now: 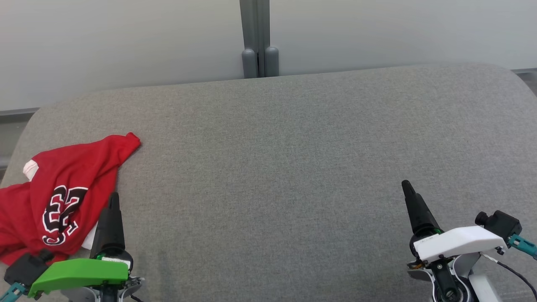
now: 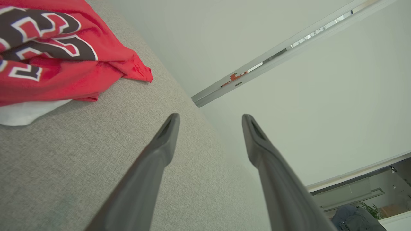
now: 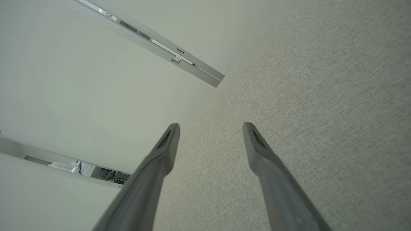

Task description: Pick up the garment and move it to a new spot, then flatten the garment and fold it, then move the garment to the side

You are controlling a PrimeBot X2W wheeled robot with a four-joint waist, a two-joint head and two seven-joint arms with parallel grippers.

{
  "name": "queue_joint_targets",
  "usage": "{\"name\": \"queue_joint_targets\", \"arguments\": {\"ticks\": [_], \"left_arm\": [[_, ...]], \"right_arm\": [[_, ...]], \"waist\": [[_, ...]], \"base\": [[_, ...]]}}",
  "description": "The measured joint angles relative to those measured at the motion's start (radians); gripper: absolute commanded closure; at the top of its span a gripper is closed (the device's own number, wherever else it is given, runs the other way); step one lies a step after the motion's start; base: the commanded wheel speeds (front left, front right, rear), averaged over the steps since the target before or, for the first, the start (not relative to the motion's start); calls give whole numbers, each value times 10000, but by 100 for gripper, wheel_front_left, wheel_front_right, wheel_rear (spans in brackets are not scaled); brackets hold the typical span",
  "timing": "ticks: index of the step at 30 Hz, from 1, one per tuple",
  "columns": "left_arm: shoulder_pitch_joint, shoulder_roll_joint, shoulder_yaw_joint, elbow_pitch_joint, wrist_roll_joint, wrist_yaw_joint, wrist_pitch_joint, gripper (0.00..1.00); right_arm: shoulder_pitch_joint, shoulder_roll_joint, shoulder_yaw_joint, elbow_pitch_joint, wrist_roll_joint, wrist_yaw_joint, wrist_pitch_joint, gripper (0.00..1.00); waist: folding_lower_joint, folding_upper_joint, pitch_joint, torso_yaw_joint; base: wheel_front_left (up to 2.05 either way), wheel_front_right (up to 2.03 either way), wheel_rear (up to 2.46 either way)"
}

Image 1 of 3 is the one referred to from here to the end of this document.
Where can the grey baseboard strip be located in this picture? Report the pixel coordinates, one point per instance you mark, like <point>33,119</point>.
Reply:
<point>526,71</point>
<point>16,115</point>

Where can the red jersey with white sleeves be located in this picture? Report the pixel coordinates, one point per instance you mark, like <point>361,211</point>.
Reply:
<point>84,167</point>

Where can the grey fabric sofa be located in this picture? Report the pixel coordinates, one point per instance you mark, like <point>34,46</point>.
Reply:
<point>272,167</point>

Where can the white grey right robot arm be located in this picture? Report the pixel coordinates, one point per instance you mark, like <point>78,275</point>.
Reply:
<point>482,289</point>

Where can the right gripper black camera box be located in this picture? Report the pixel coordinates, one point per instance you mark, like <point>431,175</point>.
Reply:
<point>503,224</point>

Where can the left gripper black camera box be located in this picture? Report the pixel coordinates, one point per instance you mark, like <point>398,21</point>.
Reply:
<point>27,268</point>

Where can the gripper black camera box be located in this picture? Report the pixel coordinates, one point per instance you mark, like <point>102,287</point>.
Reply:
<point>27,268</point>
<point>503,224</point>

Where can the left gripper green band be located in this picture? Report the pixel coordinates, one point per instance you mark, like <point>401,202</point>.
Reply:
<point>79,272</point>

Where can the grey vertical partition post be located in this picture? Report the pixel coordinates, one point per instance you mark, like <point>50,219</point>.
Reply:
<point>254,25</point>

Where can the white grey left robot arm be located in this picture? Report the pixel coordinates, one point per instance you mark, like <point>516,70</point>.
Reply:
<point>82,295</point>

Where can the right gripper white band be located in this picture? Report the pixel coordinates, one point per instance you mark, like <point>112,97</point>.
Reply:
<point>457,242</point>

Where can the grey round-topped tube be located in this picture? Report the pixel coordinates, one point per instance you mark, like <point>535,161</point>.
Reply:
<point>249,63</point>
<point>272,62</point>

